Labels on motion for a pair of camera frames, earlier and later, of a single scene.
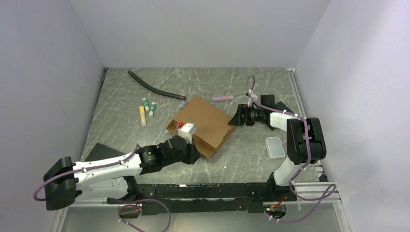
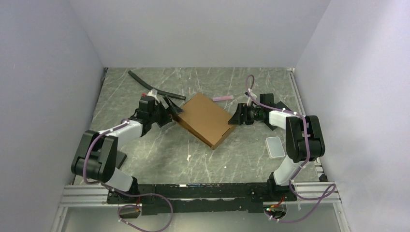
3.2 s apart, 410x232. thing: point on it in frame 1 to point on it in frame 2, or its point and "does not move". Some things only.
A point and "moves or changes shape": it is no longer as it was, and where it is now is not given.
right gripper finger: x=240 y=118 does not move
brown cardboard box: x=213 y=126 moves or changes shape
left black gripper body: x=186 y=156 to x=162 y=115
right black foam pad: x=279 y=105 does not move
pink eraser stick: x=226 y=97 does not move
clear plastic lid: x=274 y=147 does not move
